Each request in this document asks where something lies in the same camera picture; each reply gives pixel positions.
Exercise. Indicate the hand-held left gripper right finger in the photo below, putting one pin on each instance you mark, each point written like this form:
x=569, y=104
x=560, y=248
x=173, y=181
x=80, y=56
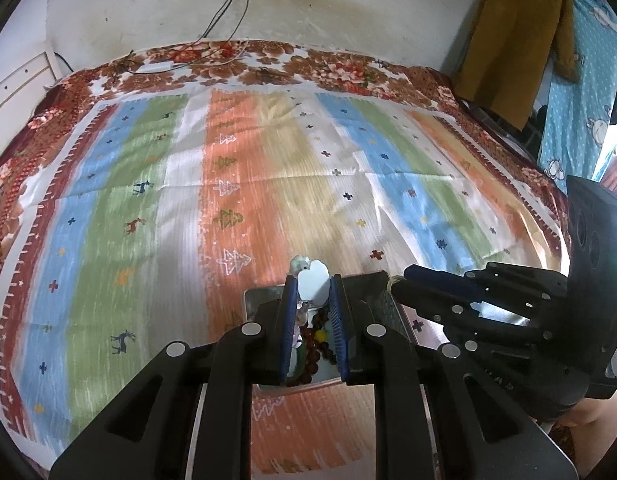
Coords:
x=338, y=325

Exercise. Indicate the green jade bangle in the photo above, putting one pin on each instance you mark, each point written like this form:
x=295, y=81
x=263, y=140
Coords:
x=298, y=362

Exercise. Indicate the person's right forearm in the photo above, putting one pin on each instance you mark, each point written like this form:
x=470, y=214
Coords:
x=593, y=435

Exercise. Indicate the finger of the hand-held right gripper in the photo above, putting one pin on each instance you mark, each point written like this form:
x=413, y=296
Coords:
x=423, y=302
x=438, y=280

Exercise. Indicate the white headboard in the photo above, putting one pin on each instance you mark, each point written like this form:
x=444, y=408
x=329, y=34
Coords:
x=18, y=85

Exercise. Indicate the blue printed cloth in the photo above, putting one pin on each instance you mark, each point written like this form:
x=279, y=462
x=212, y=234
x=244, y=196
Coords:
x=583, y=85

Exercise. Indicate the silver metal tin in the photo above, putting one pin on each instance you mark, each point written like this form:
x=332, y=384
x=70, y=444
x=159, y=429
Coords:
x=371, y=287

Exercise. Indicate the striped patterned cloth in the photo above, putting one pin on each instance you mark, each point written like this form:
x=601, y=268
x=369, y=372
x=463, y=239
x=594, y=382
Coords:
x=298, y=60

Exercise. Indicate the mustard yellow garment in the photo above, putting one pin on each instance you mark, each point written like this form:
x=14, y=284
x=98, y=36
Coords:
x=513, y=45

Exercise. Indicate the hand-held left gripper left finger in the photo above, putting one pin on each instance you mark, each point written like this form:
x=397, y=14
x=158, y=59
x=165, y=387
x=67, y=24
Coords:
x=288, y=325

